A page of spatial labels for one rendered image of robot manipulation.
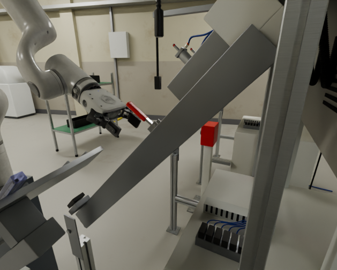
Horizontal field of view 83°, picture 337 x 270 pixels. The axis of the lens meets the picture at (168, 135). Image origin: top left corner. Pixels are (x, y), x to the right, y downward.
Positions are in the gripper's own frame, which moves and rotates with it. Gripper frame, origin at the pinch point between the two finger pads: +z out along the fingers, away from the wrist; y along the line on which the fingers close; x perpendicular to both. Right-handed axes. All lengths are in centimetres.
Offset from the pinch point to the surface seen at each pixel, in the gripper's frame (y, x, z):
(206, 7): 18.2, -35.5, -3.5
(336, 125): 4.8, -30.3, 37.2
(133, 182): -9.9, 4.1, 12.8
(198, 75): -5.9, -24.6, 11.2
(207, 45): -5.9, -29.6, 9.6
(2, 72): 193, 264, -425
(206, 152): 94, 40, 25
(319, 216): 40, 1, 73
